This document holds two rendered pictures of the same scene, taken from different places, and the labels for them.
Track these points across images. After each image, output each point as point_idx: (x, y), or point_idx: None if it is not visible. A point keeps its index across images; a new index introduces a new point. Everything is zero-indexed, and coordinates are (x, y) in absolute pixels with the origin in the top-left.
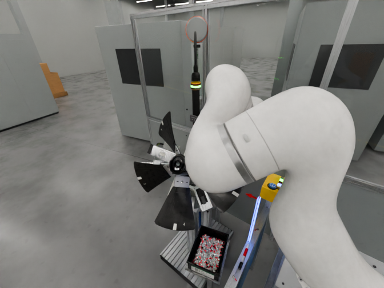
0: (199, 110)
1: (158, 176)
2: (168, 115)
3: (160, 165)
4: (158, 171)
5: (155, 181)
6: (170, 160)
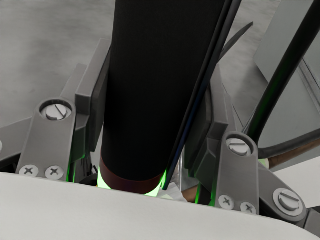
0: (187, 55)
1: (83, 176)
2: (238, 33)
3: (89, 158)
4: (84, 166)
5: (79, 179)
6: (88, 176)
